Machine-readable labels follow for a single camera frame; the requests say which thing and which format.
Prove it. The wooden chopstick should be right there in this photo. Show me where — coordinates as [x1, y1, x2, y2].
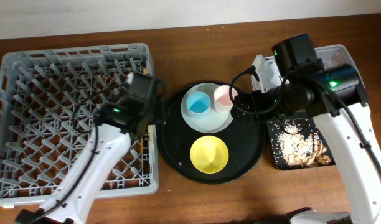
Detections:
[139, 137, 144, 154]

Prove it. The food scraps pile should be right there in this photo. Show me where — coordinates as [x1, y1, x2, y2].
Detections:
[270, 123, 332, 167]

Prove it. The yellow bowl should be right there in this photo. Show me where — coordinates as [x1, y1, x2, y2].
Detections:
[189, 136, 229, 174]

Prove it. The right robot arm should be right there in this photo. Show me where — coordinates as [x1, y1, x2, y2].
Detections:
[230, 34, 381, 223]

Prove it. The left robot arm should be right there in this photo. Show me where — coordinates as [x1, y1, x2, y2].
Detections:
[14, 73, 166, 223]

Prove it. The grey dishwasher rack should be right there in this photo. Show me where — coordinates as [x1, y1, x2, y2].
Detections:
[0, 43, 154, 208]

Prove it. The round black tray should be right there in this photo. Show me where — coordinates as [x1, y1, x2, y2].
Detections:
[156, 83, 266, 184]

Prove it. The pink cup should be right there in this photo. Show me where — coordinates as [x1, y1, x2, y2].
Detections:
[214, 85, 233, 113]

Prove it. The white round plate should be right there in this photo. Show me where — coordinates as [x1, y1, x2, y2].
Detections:
[181, 83, 233, 133]

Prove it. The blue cup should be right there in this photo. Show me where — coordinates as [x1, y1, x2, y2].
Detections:
[186, 91, 211, 119]

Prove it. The black rectangular tray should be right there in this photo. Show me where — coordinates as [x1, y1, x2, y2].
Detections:
[265, 118, 336, 171]

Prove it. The clear plastic bin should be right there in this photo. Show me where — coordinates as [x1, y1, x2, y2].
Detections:
[250, 44, 366, 94]

